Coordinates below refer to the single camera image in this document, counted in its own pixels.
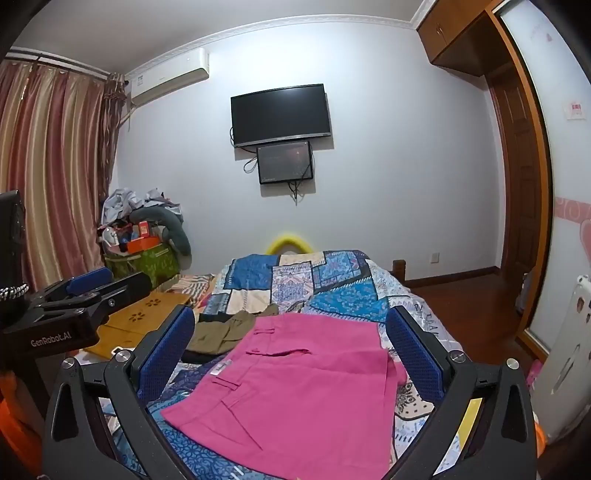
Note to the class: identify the striped pink curtain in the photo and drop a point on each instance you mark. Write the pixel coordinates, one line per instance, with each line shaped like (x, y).
(51, 175)

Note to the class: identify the orange object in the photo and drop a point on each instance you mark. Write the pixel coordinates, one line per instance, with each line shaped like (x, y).
(14, 429)

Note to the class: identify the small black wall monitor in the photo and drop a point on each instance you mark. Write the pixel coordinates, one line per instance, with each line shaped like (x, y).
(284, 161)

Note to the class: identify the yellow round object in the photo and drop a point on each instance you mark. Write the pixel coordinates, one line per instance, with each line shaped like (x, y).
(288, 242)

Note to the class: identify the blue patchwork blanket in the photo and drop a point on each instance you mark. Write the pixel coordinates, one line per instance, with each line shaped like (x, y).
(341, 295)

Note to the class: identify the striped cloth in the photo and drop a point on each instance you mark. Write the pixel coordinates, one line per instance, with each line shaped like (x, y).
(196, 286)

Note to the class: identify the wooden door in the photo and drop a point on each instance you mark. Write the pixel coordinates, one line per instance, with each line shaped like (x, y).
(517, 184)

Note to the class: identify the white air conditioner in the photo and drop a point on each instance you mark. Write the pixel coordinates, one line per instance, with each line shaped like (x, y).
(168, 76)

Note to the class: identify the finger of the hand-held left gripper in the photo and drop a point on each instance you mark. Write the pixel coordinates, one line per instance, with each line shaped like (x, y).
(131, 286)
(90, 280)

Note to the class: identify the wooden bed post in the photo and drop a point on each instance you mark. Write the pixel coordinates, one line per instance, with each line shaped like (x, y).
(399, 268)

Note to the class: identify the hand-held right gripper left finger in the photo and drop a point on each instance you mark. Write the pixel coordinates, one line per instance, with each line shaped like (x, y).
(168, 350)

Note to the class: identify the orange box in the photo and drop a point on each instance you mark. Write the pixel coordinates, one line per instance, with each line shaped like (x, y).
(143, 243)

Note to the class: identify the green storage bag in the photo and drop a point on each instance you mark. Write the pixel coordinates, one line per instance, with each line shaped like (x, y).
(147, 265)

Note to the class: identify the yellow bed sheet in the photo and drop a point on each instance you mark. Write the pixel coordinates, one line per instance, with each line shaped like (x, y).
(471, 417)

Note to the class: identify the wooden folding table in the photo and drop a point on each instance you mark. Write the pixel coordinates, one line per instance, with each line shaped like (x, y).
(138, 314)

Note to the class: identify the white wall socket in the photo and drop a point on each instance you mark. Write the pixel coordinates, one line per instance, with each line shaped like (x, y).
(434, 256)

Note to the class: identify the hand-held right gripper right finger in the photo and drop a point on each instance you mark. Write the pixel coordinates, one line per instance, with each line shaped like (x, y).
(411, 350)

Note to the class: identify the pink pants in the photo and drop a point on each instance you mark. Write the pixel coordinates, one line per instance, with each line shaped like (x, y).
(300, 392)

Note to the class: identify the wooden overhead cabinet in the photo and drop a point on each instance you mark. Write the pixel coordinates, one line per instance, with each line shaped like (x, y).
(455, 32)

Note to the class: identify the black wall television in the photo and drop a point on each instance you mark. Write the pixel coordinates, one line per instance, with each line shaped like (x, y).
(280, 115)

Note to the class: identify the olive green pants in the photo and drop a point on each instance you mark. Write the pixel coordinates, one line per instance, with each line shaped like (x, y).
(221, 332)

